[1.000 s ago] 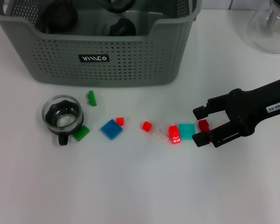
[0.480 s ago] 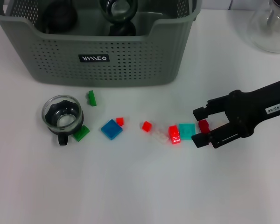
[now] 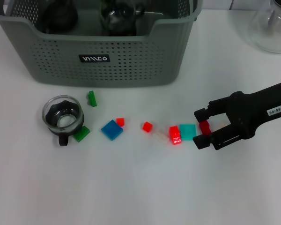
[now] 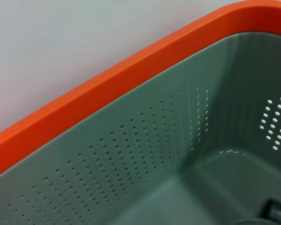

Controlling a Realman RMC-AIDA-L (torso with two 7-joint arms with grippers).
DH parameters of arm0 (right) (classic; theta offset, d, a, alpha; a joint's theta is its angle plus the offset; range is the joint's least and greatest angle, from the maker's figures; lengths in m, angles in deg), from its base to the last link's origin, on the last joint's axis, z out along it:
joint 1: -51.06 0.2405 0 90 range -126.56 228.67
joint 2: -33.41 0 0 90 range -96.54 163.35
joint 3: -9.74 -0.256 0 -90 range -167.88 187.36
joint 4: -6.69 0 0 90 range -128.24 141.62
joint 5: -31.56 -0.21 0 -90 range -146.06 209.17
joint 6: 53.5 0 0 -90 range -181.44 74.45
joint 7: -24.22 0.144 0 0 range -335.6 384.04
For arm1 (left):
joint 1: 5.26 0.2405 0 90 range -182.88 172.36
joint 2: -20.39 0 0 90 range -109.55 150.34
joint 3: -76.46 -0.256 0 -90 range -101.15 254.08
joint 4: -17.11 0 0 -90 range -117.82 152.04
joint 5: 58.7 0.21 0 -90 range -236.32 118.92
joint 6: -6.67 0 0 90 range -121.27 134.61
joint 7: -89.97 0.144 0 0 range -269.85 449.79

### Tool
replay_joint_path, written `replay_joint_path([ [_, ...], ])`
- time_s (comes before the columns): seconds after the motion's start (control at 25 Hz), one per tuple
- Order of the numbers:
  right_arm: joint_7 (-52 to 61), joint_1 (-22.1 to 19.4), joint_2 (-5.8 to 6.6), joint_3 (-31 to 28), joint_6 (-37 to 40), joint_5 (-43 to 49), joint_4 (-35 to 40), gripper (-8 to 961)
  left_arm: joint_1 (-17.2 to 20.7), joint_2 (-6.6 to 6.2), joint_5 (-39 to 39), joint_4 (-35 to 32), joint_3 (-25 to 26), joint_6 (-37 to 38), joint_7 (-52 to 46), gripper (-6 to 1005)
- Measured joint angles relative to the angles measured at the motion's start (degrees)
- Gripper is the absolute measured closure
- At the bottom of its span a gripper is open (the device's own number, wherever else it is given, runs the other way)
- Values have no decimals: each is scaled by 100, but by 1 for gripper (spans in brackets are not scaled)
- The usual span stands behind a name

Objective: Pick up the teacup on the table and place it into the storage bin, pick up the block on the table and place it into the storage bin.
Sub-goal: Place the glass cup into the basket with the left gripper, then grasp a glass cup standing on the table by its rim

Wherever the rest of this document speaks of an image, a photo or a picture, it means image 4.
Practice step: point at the glass teacup black sleeve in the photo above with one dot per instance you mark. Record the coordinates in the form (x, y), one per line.
(267, 208)

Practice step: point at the grey-green perforated storage bin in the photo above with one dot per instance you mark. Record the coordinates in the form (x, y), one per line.
(154, 140)

